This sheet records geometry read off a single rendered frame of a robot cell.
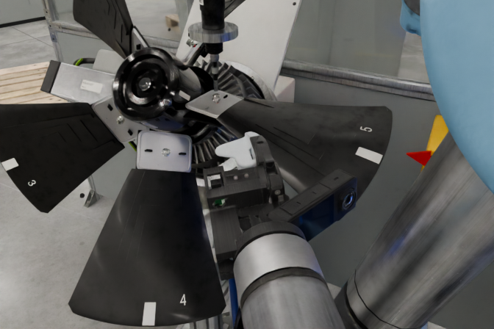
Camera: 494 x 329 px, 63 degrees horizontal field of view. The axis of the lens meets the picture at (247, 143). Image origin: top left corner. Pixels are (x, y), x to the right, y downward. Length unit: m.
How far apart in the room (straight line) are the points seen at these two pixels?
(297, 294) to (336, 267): 1.46
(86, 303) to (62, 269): 1.46
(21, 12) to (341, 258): 5.47
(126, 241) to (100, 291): 0.08
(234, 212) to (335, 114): 0.27
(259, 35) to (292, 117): 0.35
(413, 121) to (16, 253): 1.86
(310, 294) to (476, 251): 0.12
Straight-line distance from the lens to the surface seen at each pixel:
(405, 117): 1.32
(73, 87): 0.97
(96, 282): 0.65
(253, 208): 0.42
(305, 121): 0.59
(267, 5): 0.93
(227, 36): 0.56
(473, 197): 0.29
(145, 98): 0.63
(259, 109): 0.61
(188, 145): 0.68
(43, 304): 2.02
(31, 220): 2.45
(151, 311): 0.65
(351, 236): 1.64
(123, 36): 0.77
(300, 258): 0.34
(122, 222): 0.64
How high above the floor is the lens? 1.46
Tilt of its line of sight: 32 degrees down
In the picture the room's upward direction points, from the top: straight up
